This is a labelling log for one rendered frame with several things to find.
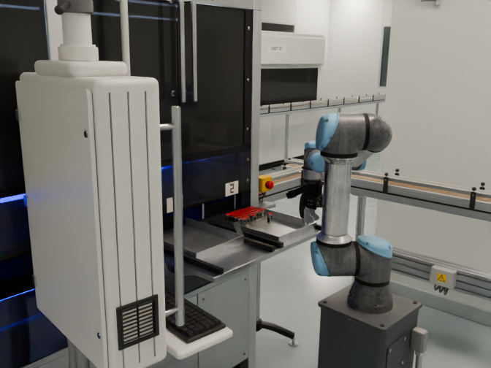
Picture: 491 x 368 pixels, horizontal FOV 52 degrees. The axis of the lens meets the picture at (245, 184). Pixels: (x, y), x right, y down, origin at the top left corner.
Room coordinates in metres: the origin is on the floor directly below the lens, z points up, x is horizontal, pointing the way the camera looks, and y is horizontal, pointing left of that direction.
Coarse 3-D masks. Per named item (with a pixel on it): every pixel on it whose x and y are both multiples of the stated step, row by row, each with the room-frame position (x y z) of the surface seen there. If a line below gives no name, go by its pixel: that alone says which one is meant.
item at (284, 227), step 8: (280, 216) 2.20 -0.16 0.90; (288, 216) 2.17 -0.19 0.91; (224, 224) 2.08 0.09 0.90; (232, 224) 2.05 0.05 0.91; (256, 224) 2.13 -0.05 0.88; (264, 224) 2.13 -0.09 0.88; (272, 224) 2.14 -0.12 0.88; (280, 224) 2.14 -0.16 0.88; (288, 224) 2.14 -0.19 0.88; (296, 224) 2.14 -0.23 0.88; (312, 224) 2.06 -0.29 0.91; (256, 232) 1.96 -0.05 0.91; (264, 232) 1.93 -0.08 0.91; (272, 232) 2.03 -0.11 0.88; (280, 232) 2.03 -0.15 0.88; (288, 232) 2.03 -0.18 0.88; (296, 232) 1.97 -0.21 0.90; (304, 232) 2.01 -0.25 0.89; (280, 240) 1.89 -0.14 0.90; (288, 240) 1.93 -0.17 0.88
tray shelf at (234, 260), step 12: (216, 216) 2.25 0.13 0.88; (300, 240) 1.95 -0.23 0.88; (228, 252) 1.81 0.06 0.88; (240, 252) 1.81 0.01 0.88; (252, 252) 1.81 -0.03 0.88; (264, 252) 1.81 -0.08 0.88; (276, 252) 1.83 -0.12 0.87; (192, 264) 1.68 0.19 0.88; (216, 264) 1.69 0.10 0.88; (228, 264) 1.69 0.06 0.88; (240, 264) 1.69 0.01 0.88; (252, 264) 1.72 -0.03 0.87; (204, 276) 1.61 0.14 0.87; (216, 276) 1.59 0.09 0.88; (228, 276) 1.63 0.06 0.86
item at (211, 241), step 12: (192, 228) 2.07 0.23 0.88; (204, 228) 2.04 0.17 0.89; (216, 228) 1.99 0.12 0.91; (168, 240) 1.92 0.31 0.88; (192, 240) 1.92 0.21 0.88; (204, 240) 1.92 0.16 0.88; (216, 240) 1.92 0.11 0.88; (228, 240) 1.93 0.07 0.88; (240, 240) 1.88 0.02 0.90; (192, 252) 1.72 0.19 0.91; (204, 252) 1.73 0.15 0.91; (216, 252) 1.78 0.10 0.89
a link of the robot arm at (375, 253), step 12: (360, 240) 1.56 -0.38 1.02; (372, 240) 1.57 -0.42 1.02; (384, 240) 1.59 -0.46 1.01; (360, 252) 1.54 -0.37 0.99; (372, 252) 1.53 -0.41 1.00; (384, 252) 1.53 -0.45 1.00; (360, 264) 1.52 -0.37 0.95; (372, 264) 1.53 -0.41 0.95; (384, 264) 1.53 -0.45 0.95; (360, 276) 1.55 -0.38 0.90; (372, 276) 1.53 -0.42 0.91; (384, 276) 1.53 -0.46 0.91
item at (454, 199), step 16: (288, 160) 3.16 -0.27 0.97; (352, 176) 2.89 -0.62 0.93; (368, 176) 2.79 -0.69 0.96; (384, 176) 2.73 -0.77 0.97; (400, 176) 2.73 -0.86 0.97; (352, 192) 2.82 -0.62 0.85; (368, 192) 2.76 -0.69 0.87; (384, 192) 2.68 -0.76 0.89; (400, 192) 2.63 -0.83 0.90; (416, 192) 2.58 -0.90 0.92; (432, 192) 2.53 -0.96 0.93; (448, 192) 2.55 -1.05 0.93; (464, 192) 2.44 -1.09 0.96; (480, 192) 2.46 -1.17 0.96; (432, 208) 2.52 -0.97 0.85; (448, 208) 2.47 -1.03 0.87; (464, 208) 2.42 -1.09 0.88; (480, 208) 2.37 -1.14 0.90
